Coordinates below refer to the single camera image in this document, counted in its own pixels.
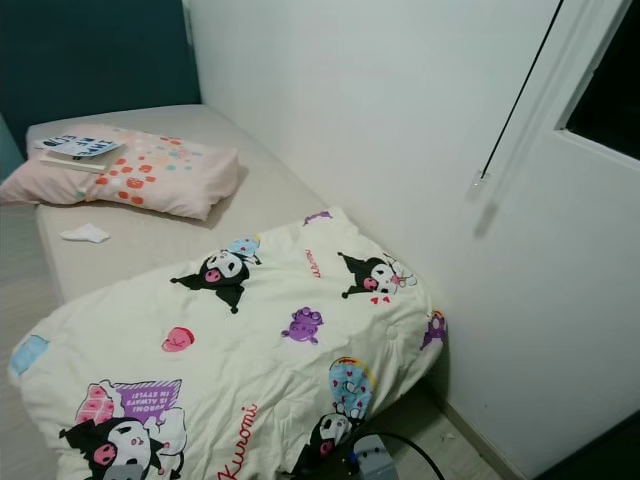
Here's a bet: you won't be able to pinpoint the small white sock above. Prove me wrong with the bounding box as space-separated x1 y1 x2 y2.
60 223 111 245

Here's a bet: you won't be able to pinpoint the white book blue letters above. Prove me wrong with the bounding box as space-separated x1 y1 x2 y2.
38 135 124 174

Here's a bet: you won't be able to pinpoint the pink patterned pillow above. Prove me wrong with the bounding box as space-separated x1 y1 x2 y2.
2 125 241 221

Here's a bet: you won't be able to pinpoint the cream cartoon print comforter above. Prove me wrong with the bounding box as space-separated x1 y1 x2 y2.
8 207 449 480

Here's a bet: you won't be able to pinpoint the teal upholstered headboard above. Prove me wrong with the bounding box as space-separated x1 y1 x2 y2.
0 0 193 181

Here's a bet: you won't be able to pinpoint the beige bed mattress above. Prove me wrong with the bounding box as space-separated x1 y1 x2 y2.
25 105 336 306

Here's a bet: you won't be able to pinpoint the thin window blind wand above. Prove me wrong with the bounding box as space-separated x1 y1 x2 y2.
473 0 564 193

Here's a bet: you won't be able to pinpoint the dark window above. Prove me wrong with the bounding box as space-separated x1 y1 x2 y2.
565 20 640 161

